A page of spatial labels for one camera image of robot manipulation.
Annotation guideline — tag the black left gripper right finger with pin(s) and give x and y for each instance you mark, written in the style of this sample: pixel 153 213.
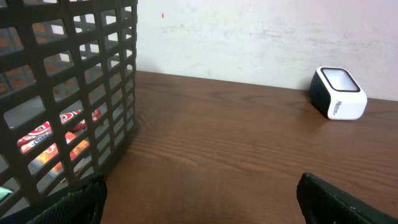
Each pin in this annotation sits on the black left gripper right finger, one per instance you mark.
pixel 322 202

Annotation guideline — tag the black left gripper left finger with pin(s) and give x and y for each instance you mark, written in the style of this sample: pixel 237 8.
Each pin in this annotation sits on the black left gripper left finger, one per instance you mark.
pixel 83 205

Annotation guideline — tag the orange small box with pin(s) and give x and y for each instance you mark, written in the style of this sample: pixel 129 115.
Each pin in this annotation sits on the orange small box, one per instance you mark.
pixel 52 151

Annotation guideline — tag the mint green wipes pack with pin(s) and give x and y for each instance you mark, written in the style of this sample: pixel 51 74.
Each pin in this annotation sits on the mint green wipes pack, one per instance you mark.
pixel 4 193

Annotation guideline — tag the red snack wrapper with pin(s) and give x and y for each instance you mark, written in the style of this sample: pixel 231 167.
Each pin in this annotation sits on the red snack wrapper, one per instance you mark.
pixel 45 128

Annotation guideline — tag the white barcode scanner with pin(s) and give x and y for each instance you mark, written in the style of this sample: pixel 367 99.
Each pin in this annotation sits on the white barcode scanner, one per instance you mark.
pixel 336 94

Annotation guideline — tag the dark grey plastic basket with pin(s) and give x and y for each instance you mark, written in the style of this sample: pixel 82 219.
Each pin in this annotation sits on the dark grey plastic basket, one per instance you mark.
pixel 57 57

